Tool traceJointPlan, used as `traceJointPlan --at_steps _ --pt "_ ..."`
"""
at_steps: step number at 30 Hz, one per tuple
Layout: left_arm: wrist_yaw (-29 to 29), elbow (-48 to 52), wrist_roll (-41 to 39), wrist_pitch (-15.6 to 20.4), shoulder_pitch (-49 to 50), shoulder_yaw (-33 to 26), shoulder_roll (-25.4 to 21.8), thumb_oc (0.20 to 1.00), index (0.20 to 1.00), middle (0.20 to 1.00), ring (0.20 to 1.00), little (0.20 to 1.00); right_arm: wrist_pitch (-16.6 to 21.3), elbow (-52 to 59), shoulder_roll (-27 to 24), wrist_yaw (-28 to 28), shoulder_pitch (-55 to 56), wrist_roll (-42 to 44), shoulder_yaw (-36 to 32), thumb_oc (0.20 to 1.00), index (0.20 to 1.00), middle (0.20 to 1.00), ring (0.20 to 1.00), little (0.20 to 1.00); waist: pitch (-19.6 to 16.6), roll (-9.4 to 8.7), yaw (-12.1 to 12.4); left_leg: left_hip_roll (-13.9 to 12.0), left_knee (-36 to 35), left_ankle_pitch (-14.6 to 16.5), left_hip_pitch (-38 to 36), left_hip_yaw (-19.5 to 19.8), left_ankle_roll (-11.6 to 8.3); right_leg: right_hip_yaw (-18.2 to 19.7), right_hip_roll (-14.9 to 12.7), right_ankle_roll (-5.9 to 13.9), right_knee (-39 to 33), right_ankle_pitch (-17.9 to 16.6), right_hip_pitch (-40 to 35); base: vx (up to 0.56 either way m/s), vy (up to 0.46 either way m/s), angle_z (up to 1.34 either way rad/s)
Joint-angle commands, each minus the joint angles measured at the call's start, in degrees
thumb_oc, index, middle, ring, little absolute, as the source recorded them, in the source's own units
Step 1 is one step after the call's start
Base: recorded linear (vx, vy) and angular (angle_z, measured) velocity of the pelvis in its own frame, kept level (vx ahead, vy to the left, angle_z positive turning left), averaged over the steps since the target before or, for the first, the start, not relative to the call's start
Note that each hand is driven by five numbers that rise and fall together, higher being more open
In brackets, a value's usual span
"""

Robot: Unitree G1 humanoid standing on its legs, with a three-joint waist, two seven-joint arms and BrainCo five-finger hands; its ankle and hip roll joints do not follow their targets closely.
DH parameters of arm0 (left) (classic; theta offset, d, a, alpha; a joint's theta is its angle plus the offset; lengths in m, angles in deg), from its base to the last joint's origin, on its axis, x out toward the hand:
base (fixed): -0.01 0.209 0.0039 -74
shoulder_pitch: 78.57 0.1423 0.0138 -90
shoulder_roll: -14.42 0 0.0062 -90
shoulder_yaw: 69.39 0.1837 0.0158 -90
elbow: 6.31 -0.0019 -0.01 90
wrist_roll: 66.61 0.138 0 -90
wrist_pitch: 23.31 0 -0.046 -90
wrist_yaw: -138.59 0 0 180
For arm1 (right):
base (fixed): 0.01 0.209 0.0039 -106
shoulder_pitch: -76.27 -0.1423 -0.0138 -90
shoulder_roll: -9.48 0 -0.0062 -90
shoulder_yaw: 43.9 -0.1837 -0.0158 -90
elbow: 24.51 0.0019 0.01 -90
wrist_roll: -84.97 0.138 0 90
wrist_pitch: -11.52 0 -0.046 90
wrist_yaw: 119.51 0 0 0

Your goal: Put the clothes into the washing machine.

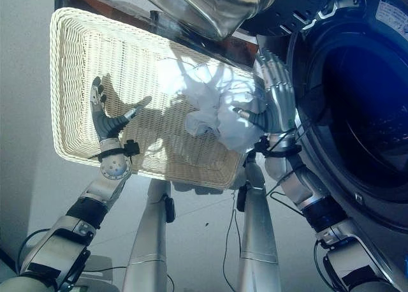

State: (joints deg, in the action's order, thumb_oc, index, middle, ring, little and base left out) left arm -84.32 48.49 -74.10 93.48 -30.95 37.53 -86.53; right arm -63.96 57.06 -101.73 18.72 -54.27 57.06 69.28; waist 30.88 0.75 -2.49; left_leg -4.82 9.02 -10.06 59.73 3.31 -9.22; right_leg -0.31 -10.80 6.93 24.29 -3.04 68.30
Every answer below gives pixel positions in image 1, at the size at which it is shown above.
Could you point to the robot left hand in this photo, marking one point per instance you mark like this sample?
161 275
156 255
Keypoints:
106 124

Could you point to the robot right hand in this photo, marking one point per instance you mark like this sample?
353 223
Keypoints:
282 113

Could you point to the white garment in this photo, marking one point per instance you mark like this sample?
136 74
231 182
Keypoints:
236 126

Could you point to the robot right arm silver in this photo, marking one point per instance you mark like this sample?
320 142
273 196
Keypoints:
322 218

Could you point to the robot left arm silver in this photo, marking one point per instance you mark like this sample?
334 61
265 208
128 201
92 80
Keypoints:
79 215

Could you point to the silver washing machine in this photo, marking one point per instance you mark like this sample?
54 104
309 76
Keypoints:
350 97

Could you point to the washing machine door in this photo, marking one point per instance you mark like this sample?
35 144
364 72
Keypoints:
207 5

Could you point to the cream wicker basket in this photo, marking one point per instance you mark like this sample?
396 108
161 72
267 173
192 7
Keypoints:
95 81

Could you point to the pale grey crumpled garment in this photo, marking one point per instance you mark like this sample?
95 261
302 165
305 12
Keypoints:
201 121

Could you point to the robot left leg silver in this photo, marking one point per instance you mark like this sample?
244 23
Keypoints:
150 237

